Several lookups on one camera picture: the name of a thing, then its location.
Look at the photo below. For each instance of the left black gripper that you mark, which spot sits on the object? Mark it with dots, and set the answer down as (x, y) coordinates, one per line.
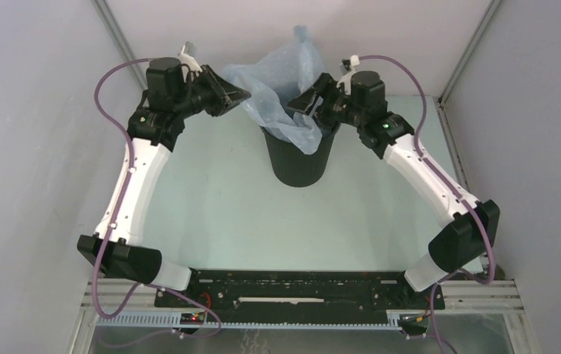
(225, 95)

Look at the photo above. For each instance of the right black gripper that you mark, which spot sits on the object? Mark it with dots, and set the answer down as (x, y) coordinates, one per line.
(304, 102)

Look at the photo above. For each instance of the light blue plastic trash bag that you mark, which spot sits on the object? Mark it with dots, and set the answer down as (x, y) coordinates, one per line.
(273, 81)

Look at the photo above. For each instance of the black cylindrical trash bin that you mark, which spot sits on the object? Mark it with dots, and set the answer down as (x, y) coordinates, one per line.
(294, 168)

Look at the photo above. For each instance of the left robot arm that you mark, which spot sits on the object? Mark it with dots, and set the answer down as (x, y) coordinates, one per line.
(177, 89)

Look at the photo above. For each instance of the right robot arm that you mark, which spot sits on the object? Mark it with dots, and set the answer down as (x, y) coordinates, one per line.
(468, 225)

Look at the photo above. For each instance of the small circuit board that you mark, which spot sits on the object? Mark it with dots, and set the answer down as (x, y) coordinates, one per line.
(192, 319)

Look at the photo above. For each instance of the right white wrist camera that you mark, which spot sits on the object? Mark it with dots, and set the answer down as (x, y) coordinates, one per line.
(348, 68)

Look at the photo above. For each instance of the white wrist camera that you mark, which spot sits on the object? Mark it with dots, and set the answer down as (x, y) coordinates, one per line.
(348, 68)
(187, 56)

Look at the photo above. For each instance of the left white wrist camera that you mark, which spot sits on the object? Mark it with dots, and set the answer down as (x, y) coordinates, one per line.
(187, 56)

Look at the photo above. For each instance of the left aluminium corner post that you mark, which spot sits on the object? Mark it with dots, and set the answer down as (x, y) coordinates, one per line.
(121, 43)

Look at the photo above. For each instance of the aluminium corner post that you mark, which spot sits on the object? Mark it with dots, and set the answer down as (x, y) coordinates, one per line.
(468, 52)
(121, 43)

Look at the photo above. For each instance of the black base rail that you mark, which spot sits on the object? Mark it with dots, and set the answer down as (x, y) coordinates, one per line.
(320, 297)

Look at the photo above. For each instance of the right aluminium corner post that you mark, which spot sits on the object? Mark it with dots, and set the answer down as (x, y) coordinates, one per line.
(468, 52)

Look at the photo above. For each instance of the grey toothed cable duct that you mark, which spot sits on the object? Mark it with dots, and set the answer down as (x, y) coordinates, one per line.
(171, 320)

